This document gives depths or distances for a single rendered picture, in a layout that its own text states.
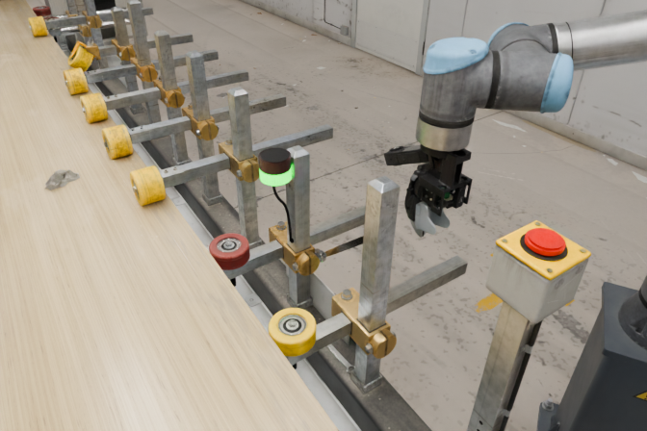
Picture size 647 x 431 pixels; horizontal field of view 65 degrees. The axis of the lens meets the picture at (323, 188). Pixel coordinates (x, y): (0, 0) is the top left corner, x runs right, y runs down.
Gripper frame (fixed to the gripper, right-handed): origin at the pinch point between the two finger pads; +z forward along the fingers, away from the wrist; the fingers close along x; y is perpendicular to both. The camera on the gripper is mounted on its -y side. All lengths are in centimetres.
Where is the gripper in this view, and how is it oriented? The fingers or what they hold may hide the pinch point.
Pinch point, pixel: (420, 228)
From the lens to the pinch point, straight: 101.7
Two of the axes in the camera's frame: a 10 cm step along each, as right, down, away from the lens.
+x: 8.2, -3.0, 4.9
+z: -0.1, 8.4, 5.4
